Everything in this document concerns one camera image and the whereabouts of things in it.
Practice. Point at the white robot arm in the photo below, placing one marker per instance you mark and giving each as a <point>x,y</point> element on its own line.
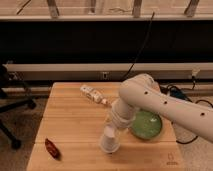
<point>138,92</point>

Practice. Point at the white patterned tube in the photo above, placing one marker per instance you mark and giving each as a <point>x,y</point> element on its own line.
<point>94,95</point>

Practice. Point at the green round plate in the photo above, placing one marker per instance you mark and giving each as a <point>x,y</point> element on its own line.
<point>146,125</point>

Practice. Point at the black office chair base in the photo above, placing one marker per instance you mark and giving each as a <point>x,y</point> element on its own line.
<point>4,80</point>

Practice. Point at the white wall rail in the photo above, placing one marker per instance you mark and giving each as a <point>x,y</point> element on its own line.
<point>104,71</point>

